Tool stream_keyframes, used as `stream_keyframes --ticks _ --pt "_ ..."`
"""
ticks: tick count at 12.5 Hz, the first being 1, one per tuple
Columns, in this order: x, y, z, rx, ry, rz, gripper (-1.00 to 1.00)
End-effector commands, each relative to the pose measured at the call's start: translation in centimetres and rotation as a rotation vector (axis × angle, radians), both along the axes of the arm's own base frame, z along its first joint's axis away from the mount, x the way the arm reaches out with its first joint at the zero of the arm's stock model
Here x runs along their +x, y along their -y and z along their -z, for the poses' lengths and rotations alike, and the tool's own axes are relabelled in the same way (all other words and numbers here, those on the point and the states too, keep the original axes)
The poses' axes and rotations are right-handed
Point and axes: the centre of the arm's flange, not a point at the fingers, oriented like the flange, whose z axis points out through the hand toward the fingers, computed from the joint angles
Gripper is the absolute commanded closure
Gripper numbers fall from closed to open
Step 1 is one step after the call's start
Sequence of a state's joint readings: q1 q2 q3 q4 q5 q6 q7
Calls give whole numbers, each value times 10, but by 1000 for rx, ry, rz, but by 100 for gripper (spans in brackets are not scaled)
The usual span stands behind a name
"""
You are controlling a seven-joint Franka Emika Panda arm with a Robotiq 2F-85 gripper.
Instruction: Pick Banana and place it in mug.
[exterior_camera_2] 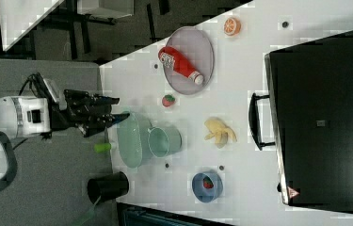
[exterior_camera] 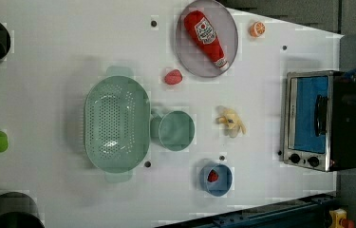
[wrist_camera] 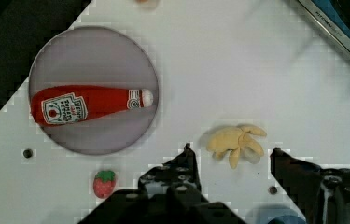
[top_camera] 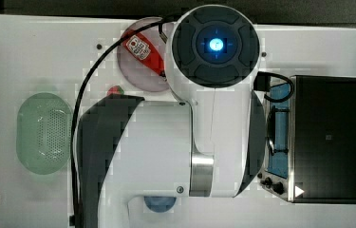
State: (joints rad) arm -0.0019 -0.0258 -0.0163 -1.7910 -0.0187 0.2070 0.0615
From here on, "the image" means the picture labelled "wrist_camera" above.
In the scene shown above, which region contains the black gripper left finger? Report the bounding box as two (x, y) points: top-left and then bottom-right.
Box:
(78, 144), (246, 224)

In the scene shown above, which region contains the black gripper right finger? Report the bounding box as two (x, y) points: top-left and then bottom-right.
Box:
(270, 148), (350, 224)

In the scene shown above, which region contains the yellow plush peeled banana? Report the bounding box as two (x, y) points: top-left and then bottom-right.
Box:
(206, 125), (267, 169)

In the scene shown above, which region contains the blue bowl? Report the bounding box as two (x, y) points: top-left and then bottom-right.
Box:
(250, 204), (307, 224)

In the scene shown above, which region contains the red plush strawberry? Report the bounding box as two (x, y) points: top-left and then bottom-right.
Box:
(92, 170), (117, 199)

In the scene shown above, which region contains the red plush ketchup bottle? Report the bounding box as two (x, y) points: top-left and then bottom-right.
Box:
(30, 85), (154, 127)

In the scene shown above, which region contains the grey round plate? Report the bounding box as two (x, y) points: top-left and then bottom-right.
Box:
(29, 27), (159, 155)

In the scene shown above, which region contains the black toaster oven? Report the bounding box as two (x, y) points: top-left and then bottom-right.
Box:
(293, 0), (350, 57)

